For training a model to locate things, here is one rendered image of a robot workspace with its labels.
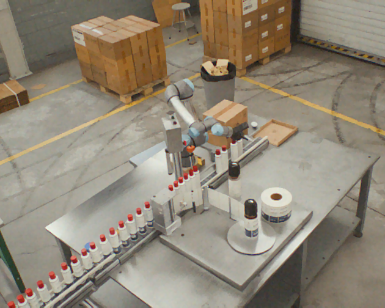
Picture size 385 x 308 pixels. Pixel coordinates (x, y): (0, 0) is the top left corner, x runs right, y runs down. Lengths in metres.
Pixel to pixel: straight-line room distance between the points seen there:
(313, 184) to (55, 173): 3.07
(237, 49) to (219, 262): 4.49
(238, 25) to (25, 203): 3.68
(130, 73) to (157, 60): 0.48
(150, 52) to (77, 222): 3.71
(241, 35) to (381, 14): 1.93
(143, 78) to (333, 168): 3.70
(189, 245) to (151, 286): 0.36
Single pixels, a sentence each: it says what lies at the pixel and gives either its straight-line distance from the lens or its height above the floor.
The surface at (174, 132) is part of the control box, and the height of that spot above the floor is 1.44.
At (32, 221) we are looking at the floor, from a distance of 4.97.
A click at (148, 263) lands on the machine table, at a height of 0.83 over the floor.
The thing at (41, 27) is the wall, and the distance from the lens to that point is 8.33.
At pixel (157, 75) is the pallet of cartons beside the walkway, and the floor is 0.20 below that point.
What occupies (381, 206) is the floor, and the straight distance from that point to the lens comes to 4.75.
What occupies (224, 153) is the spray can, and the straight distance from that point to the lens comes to 3.51.
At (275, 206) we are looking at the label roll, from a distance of 3.06.
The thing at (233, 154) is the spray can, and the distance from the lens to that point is 3.64.
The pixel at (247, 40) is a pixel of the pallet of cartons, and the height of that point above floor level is 0.53.
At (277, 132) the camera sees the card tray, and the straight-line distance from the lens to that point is 4.13.
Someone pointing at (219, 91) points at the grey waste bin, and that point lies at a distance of 5.81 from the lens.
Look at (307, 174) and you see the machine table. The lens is 3.65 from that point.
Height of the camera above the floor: 3.03
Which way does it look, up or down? 35 degrees down
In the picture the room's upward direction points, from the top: 7 degrees counter-clockwise
